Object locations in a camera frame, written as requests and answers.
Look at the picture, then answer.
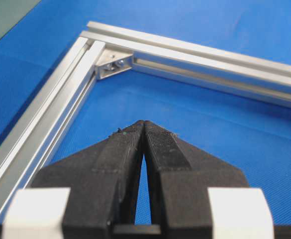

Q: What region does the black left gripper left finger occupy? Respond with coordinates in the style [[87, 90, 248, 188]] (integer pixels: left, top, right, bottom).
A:
[[31, 120, 144, 239]]

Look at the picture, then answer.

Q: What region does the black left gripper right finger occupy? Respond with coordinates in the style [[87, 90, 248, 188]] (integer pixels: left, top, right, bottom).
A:
[[144, 121, 249, 239]]

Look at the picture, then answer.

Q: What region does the blue table cloth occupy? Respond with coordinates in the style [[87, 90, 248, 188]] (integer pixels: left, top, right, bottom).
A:
[[0, 0, 291, 224]]

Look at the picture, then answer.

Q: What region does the green curtain backdrop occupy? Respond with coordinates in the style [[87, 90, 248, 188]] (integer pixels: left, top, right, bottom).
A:
[[0, 0, 39, 39]]

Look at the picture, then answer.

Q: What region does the square aluminium extrusion frame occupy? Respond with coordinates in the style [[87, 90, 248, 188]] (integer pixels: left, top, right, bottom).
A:
[[0, 21, 291, 221]]

